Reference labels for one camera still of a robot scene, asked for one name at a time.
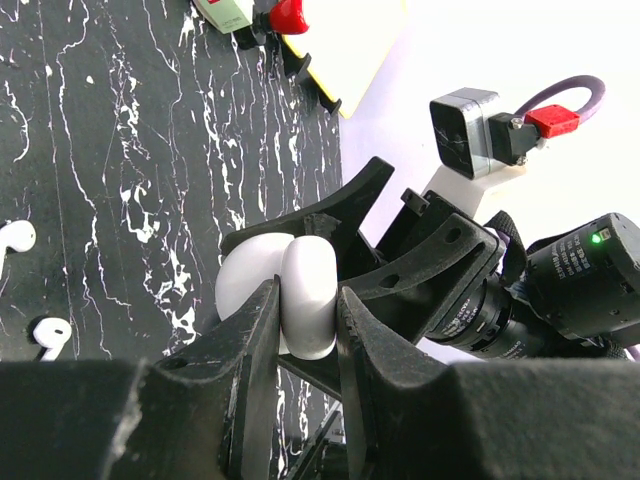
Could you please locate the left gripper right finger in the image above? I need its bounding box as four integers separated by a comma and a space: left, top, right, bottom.
336, 288, 639, 479

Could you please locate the white earbud upper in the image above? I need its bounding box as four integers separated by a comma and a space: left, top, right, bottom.
0, 220, 37, 270

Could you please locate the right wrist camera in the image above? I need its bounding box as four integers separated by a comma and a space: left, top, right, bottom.
429, 88, 587, 180

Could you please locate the white earbud charging case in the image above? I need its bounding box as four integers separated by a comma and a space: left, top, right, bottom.
215, 233, 338, 361

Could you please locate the white whiteboard yellow frame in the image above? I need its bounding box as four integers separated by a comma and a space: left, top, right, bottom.
283, 0, 409, 119

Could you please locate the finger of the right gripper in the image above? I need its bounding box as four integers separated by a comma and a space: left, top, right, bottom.
220, 156, 395, 260

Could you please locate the white green box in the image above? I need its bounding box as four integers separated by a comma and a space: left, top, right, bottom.
193, 0, 255, 34

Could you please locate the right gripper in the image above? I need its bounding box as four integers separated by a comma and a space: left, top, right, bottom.
277, 187, 640, 401

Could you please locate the red emergency stop button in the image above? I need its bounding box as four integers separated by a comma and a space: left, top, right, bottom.
234, 0, 311, 50

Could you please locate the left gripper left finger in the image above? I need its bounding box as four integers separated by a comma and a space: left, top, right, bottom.
1, 279, 280, 479

